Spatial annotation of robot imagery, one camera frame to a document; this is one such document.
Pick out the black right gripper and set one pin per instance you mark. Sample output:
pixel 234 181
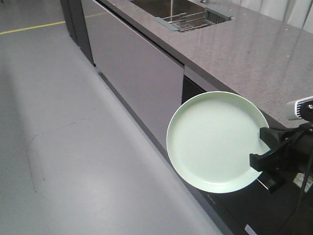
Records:
pixel 292 156

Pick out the pale green round plate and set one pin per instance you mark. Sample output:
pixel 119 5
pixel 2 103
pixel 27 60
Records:
pixel 210 138

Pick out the white pleated curtain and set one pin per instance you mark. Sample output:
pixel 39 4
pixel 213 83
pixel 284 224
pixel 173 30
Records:
pixel 296 13

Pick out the grey kitchen counter cabinet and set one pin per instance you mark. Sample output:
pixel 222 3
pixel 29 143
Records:
pixel 266 61

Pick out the stainless steel sink basin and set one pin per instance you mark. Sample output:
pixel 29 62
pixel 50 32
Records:
pixel 166 8

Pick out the dark grey tall cabinet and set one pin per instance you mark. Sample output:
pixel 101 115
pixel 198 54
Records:
pixel 76 26

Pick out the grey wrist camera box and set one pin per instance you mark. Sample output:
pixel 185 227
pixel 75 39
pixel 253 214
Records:
pixel 300 109

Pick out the grey-blue wire dish rack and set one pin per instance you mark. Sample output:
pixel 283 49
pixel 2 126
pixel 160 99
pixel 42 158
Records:
pixel 184 22

